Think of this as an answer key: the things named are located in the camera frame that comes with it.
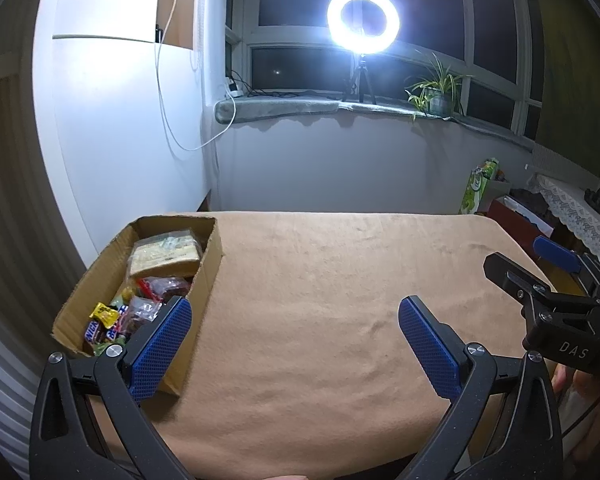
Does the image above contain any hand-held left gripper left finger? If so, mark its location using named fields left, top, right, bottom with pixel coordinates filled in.
left=30, top=296, right=193, bottom=480

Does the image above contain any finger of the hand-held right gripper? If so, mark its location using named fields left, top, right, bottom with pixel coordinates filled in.
left=532, top=235, right=600, bottom=301
left=484, top=252, right=600, bottom=321

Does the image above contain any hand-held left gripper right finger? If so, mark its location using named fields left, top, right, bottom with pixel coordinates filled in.
left=395, top=296, right=563, bottom=480

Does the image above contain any clear packet of dark prunes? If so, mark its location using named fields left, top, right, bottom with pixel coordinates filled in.
left=150, top=276, right=192, bottom=302
left=127, top=297, right=163, bottom=333

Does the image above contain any white red label snack bar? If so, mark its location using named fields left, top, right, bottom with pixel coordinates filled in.
left=105, top=305, right=132, bottom=342

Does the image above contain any green snack packet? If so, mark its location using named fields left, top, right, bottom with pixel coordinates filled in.
left=96, top=335, right=127, bottom=357

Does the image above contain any yellow snack packet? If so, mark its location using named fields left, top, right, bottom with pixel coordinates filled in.
left=90, top=302, right=120, bottom=328

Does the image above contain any brown cardboard box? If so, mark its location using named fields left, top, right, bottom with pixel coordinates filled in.
left=51, top=215, right=223, bottom=396

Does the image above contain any sliced bread packet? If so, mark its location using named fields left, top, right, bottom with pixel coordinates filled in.
left=130, top=232, right=203, bottom=278

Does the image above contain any person's right hand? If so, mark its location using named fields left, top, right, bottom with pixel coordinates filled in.
left=552, top=364, right=600, bottom=461

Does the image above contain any large open red box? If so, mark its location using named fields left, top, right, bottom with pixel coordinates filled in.
left=487, top=195, right=556, bottom=248

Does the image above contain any white lace tablecloth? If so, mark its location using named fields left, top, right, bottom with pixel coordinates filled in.
left=534, top=174, right=600, bottom=271

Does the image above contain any dark bag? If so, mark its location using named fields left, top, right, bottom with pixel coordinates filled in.
left=510, top=187, right=551, bottom=217

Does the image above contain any brown chocolate bar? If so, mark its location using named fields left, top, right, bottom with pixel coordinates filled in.
left=82, top=321, right=104, bottom=349

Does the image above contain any green carton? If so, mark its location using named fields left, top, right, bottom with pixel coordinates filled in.
left=460, top=157, right=501, bottom=216

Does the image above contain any white ribbed radiator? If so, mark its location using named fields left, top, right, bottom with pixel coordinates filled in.
left=0, top=300, right=46, bottom=461

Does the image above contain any potted spider plant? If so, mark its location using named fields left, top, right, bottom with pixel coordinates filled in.
left=405, top=52, right=474, bottom=121

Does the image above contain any dark yellow curtain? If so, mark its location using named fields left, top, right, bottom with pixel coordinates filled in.
left=530, top=0, right=600, bottom=176

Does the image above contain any white cabinet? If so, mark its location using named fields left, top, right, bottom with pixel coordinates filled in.
left=32, top=0, right=211, bottom=271

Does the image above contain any black tripod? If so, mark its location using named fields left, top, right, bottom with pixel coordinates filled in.
left=342, top=57, right=378, bottom=106

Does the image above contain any grey windowsill cloth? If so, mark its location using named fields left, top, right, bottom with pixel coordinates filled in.
left=214, top=95, right=536, bottom=151

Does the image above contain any white framed window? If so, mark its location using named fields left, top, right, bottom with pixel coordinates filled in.
left=225, top=0, right=546, bottom=141

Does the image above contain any wooden shelf niche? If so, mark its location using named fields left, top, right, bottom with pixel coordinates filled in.
left=157, top=0, right=201, bottom=51

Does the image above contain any white cable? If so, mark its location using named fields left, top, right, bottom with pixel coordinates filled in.
left=155, top=0, right=238, bottom=152

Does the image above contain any white ring light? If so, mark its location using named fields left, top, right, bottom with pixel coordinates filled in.
left=327, top=0, right=401, bottom=56

